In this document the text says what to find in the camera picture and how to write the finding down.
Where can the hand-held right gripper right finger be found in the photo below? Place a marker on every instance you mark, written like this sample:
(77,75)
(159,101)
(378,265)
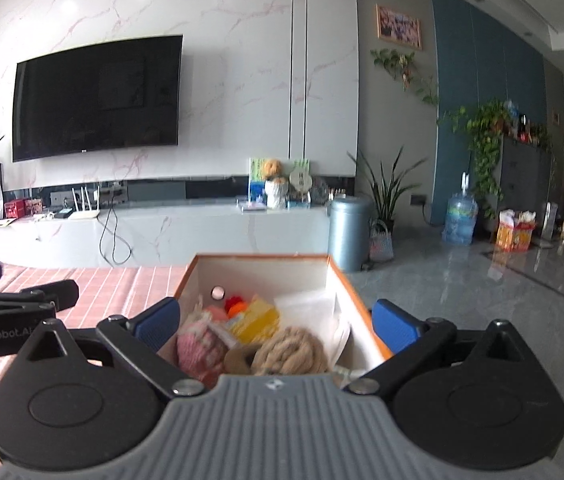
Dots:
(394,324)

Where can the blue water jug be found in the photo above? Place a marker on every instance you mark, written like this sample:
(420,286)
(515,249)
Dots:
(460,217)

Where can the brown teddy bear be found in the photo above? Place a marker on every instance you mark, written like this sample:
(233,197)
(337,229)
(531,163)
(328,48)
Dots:
(273,169)

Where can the translucent plastic bag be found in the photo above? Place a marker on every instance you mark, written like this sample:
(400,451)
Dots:
(312,315)

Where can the pink white knit toy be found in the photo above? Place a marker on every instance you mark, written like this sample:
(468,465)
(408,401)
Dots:
(199,350)

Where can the hanging vine plant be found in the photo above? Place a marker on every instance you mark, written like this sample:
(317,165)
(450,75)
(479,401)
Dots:
(402,67)

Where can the long-leaf potted plant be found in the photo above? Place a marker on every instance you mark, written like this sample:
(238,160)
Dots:
(387,190)

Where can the wall-mounted black television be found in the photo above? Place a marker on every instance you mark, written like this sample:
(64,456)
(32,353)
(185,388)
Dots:
(96,100)

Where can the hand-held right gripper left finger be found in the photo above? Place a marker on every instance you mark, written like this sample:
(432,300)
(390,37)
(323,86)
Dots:
(154,319)

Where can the yellow cloth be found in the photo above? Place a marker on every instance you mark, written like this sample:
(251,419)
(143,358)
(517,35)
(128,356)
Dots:
(257,322)

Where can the wooden framed picture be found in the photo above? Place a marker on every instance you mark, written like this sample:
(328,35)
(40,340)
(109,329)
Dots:
(398,27)

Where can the trailing pothos plant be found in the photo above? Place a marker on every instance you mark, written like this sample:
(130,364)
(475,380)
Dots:
(482,135)

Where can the marble television console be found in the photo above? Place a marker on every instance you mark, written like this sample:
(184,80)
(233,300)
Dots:
(186,232)

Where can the orange gift box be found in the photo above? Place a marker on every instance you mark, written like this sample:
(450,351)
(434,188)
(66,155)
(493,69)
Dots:
(514,237)

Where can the white router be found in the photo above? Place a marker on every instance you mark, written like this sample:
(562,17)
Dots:
(85,214)

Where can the woven basket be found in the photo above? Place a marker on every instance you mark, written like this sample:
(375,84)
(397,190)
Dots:
(382,245)

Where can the brown plush toy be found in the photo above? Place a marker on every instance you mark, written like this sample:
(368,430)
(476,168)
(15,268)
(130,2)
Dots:
(289,352)

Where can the decorative plate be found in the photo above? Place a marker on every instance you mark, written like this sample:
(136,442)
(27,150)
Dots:
(320,190)

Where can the red boxes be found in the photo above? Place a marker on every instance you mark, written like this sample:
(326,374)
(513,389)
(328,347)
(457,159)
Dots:
(21,209)

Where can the dark grey cabinet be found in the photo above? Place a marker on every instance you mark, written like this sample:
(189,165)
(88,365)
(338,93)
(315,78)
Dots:
(524,175)

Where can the green painted card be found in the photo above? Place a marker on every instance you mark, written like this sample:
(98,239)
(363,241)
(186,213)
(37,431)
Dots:
(257,177)

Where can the blue-grey metal trash can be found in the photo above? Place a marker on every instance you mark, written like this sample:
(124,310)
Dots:
(349,235)

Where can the orange cardboard box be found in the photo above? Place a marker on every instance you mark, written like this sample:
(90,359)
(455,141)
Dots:
(272,272)

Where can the grey laptop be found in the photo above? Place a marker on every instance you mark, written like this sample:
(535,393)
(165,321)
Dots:
(251,205)

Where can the round paper fan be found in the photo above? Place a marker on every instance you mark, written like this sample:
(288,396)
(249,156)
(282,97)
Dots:
(300,181)

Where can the wall outlet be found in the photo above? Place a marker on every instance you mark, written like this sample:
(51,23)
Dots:
(418,200)

